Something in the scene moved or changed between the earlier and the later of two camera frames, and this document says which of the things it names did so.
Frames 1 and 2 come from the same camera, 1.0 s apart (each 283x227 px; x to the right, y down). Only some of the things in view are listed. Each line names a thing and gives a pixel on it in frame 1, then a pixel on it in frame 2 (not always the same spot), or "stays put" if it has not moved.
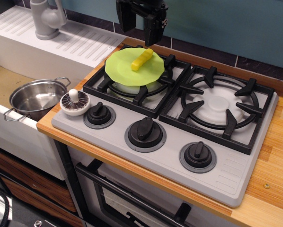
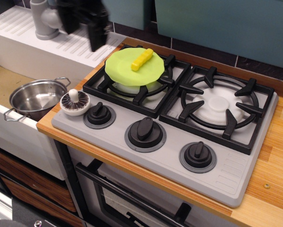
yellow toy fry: [142, 59] stays put
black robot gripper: [154, 12] -> [92, 13]
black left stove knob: [99, 117] stays put
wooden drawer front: [28, 183] stays put
